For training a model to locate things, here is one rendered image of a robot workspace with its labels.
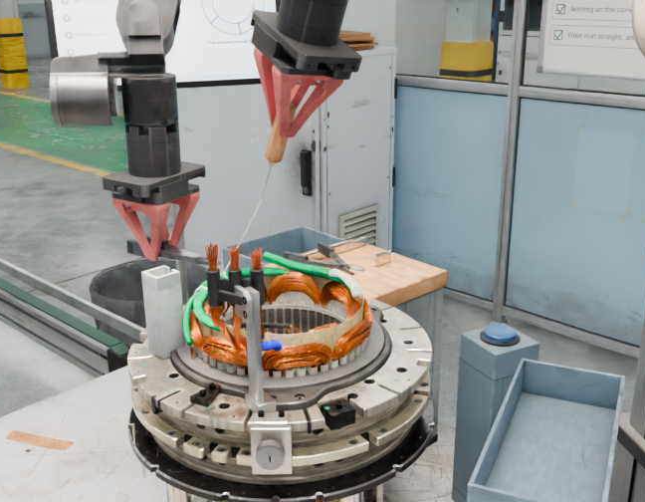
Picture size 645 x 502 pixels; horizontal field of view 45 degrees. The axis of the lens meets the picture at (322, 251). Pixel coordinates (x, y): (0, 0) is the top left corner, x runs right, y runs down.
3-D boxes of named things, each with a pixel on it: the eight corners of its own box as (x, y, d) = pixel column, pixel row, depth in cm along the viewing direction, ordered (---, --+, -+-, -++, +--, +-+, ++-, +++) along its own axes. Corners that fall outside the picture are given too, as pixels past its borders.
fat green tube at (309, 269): (261, 268, 91) (260, 252, 90) (287, 260, 93) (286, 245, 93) (346, 304, 80) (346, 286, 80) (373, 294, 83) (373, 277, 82)
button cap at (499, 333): (497, 346, 95) (498, 339, 94) (477, 334, 98) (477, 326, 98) (523, 339, 96) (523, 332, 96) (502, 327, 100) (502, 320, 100)
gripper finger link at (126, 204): (114, 260, 87) (107, 179, 84) (158, 242, 93) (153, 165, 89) (161, 272, 84) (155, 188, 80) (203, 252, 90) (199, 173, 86)
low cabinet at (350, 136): (399, 309, 364) (406, 47, 325) (319, 348, 326) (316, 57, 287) (254, 260, 430) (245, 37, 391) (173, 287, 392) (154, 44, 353)
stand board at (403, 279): (259, 282, 114) (258, 266, 113) (351, 252, 126) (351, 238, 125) (353, 323, 100) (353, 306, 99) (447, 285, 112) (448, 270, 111)
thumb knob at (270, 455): (257, 463, 67) (256, 439, 66) (285, 463, 67) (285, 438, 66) (256, 471, 66) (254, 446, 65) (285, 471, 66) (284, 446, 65)
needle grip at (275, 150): (261, 157, 75) (276, 101, 72) (271, 153, 77) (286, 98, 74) (275, 164, 75) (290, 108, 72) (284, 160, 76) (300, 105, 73)
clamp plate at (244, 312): (247, 325, 66) (246, 293, 65) (234, 315, 68) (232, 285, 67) (253, 323, 66) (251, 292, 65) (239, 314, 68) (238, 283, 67)
